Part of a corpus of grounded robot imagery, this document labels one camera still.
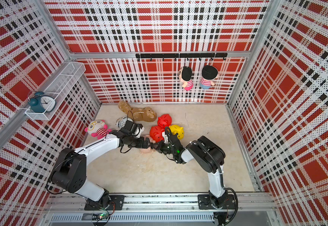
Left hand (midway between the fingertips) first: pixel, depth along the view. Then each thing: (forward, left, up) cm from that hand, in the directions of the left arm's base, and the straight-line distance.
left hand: (147, 144), depth 89 cm
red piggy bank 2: (+17, -11, +2) cm, 21 cm away
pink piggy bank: (-4, -2, +1) cm, 5 cm away
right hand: (-1, -3, 0) cm, 3 cm away
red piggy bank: (+7, -5, +3) cm, 9 cm away
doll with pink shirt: (+38, -26, +25) cm, 52 cm away
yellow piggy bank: (+10, -18, +3) cm, 21 cm away
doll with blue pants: (+39, -42, +26) cm, 63 cm away
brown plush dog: (+23, +4, +2) cm, 24 cm away
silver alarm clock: (+20, +22, -2) cm, 30 cm away
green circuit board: (-38, +20, -5) cm, 43 cm away
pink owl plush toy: (+12, +35, +1) cm, 37 cm away
